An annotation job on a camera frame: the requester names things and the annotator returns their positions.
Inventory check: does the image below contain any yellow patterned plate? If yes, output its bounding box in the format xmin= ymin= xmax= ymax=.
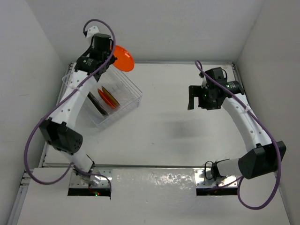
xmin=102 ymin=86 xmax=120 ymax=107

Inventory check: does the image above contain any black cable at table edge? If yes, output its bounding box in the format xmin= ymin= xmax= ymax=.
xmin=204 ymin=160 xmax=213 ymax=181

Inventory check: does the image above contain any white front cover board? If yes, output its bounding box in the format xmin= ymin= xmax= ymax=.
xmin=18 ymin=168 xmax=289 ymax=225

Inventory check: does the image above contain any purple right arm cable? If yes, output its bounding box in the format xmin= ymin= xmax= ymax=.
xmin=195 ymin=60 xmax=282 ymax=210

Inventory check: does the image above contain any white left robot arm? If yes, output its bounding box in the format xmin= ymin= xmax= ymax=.
xmin=39 ymin=33 xmax=116 ymax=184

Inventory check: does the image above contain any clear wire dish rack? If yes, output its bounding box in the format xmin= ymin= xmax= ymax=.
xmin=52 ymin=66 xmax=142 ymax=133

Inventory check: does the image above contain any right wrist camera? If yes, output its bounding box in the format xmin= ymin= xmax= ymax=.
xmin=205 ymin=67 xmax=227 ymax=83

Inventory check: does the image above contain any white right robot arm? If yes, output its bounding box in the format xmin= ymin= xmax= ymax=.
xmin=187 ymin=81 xmax=286 ymax=180

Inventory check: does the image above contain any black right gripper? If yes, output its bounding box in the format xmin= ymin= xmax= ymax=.
xmin=188 ymin=85 xmax=221 ymax=110

